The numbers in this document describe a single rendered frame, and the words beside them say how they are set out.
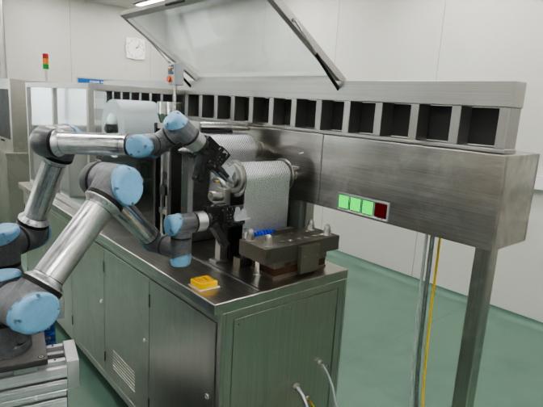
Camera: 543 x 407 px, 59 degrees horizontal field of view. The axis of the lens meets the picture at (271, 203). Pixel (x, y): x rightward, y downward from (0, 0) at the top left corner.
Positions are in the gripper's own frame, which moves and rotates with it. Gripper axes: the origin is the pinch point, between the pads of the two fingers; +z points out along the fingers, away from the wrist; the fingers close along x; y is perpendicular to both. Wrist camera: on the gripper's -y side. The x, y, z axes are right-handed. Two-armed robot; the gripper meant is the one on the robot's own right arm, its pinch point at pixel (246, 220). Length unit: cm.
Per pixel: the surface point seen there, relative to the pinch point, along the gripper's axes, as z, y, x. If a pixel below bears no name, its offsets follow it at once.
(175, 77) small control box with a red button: -1, 55, 58
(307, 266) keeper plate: 13.8, -15.5, -22.0
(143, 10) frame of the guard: -11, 84, 70
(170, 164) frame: -15.9, 18.6, 33.4
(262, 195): 7.0, 9.3, -0.3
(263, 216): 8.0, 0.8, -0.3
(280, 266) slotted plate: 2.4, -14.0, -19.0
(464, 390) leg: 46, -53, -75
